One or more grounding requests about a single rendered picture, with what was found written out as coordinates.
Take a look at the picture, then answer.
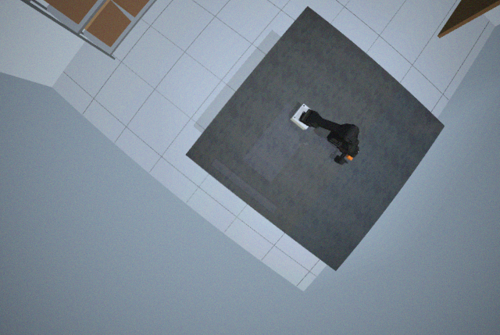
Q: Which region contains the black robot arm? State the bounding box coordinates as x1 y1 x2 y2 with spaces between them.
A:
298 109 359 158

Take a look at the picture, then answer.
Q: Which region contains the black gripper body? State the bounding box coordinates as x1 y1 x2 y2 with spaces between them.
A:
334 139 359 165

